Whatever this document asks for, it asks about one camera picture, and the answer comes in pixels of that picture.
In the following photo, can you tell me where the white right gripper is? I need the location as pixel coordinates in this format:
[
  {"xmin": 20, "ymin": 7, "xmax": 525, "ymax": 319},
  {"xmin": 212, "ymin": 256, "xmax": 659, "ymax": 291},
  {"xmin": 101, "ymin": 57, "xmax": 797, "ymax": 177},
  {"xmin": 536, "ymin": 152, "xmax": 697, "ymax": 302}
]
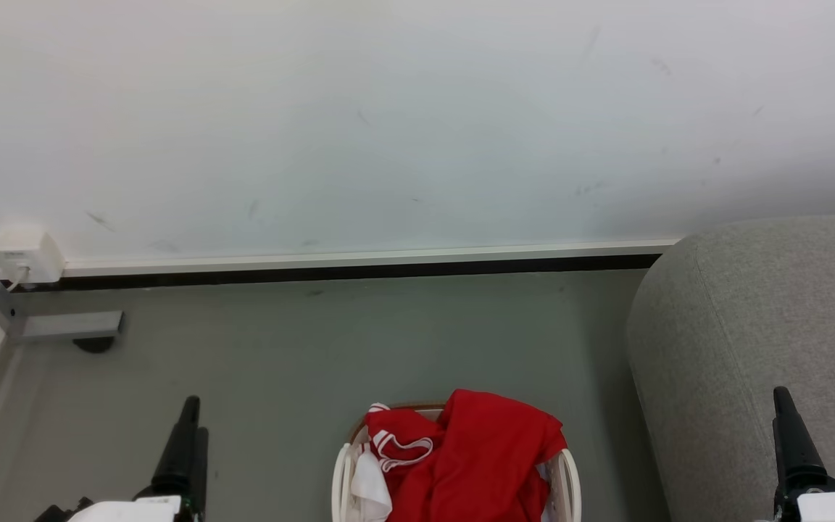
[{"xmin": 773, "ymin": 386, "xmax": 835, "ymax": 522}]

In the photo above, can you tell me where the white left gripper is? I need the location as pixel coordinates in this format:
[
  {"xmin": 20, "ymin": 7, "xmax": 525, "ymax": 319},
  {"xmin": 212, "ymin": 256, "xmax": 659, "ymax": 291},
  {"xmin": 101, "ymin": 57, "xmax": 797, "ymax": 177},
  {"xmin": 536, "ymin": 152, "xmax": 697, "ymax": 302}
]
[{"xmin": 33, "ymin": 395, "xmax": 209, "ymax": 522}]

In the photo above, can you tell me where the red and white garment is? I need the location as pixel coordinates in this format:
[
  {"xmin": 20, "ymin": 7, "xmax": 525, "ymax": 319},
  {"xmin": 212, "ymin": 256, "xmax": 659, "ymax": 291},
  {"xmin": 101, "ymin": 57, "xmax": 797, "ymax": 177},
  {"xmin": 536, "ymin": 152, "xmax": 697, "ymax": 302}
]
[{"xmin": 365, "ymin": 389, "xmax": 568, "ymax": 522}]

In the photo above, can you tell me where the grey fabric sofa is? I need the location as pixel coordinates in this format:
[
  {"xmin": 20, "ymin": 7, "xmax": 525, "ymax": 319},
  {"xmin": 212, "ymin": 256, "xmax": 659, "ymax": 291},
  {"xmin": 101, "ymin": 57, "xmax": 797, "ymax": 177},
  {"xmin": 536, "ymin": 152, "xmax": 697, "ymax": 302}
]
[{"xmin": 625, "ymin": 214, "xmax": 835, "ymax": 522}]

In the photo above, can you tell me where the white plastic laundry basket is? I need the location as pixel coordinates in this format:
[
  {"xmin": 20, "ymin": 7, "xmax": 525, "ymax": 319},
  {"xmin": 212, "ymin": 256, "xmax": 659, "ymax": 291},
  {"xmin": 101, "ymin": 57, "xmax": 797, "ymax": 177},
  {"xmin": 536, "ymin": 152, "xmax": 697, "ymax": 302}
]
[{"xmin": 331, "ymin": 401, "xmax": 583, "ymax": 522}]

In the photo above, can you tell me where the white baseboard strip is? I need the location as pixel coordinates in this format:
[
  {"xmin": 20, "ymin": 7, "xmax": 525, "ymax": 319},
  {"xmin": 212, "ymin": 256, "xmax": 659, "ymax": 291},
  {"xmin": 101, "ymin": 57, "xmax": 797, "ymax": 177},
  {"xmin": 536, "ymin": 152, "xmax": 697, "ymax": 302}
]
[{"xmin": 61, "ymin": 236, "xmax": 685, "ymax": 279}]

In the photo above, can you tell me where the grey metal frame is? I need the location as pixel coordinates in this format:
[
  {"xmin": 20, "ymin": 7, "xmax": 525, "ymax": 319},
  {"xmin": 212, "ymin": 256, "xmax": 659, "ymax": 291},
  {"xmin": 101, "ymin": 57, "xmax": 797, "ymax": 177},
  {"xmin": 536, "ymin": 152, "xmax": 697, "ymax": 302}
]
[{"xmin": 0, "ymin": 228, "xmax": 125, "ymax": 344}]

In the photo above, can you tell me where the white wall socket box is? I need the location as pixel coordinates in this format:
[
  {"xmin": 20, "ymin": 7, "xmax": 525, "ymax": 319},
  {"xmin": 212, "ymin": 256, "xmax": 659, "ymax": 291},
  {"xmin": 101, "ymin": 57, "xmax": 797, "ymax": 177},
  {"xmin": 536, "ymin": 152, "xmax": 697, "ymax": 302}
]
[{"xmin": 0, "ymin": 225, "xmax": 65, "ymax": 285}]

